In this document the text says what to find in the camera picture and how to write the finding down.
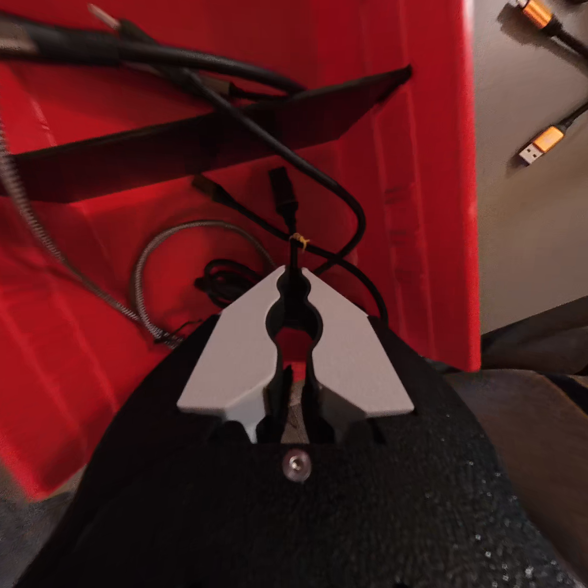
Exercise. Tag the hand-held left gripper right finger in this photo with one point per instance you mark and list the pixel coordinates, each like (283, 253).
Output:
(358, 363)

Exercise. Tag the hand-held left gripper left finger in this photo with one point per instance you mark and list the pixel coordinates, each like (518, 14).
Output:
(229, 358)

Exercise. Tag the red plastic bin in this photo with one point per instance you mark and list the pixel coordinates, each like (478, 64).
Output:
(413, 229)

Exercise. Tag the black bin divider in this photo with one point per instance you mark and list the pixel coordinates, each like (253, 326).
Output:
(183, 147)

